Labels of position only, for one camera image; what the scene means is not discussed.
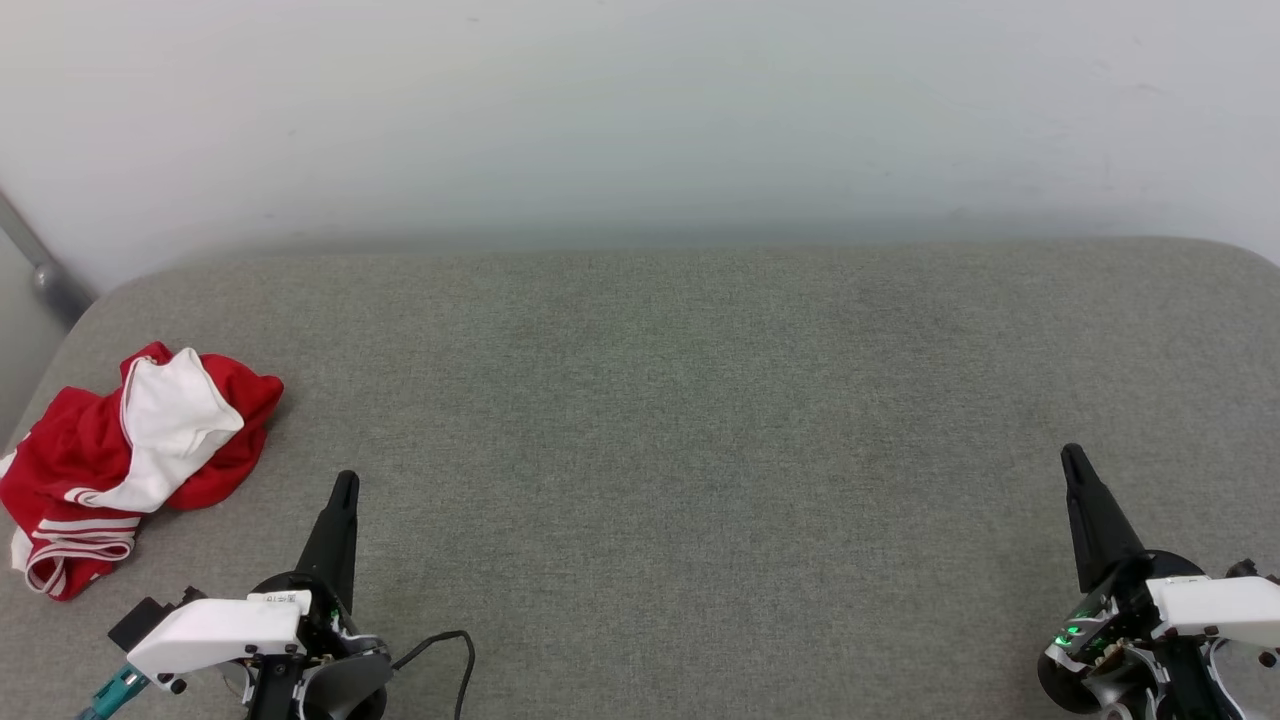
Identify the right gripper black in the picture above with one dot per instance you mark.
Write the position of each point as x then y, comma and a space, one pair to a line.
1120, 600

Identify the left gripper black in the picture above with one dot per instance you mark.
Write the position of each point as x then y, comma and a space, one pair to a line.
325, 625

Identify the red white basketball jersey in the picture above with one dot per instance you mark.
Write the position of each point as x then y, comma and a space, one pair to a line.
70, 450

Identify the grey fabric sofa seat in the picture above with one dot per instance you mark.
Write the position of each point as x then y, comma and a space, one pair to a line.
650, 400

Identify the grey metal pole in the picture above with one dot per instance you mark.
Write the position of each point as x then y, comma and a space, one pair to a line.
45, 275

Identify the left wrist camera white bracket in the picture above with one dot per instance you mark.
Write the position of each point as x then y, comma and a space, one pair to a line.
210, 630

